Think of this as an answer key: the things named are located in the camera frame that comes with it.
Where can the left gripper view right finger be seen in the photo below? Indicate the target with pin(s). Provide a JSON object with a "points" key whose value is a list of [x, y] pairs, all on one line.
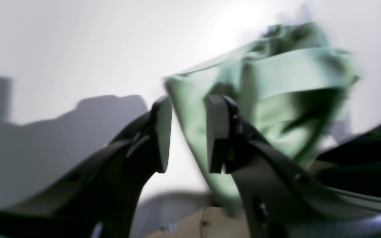
{"points": [[280, 199]]}

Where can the light green T-shirt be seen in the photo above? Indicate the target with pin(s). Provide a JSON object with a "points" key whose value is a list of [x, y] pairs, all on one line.
{"points": [[290, 84]]}

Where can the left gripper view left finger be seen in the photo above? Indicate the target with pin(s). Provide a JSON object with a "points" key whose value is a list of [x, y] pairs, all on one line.
{"points": [[98, 198]]}

